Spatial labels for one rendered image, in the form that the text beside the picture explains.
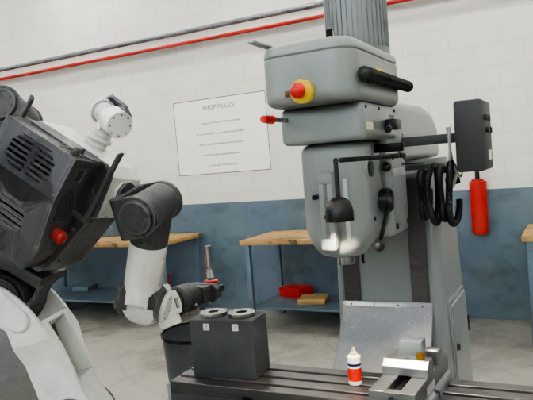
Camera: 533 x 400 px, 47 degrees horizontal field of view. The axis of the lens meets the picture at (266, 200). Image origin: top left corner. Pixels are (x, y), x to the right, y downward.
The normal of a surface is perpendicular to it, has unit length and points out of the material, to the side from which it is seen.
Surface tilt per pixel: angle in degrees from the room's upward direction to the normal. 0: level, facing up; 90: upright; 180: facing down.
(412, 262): 90
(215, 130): 90
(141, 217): 102
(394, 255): 90
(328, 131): 90
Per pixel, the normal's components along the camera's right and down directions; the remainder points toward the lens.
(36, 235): -0.38, 0.20
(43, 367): -0.12, 0.07
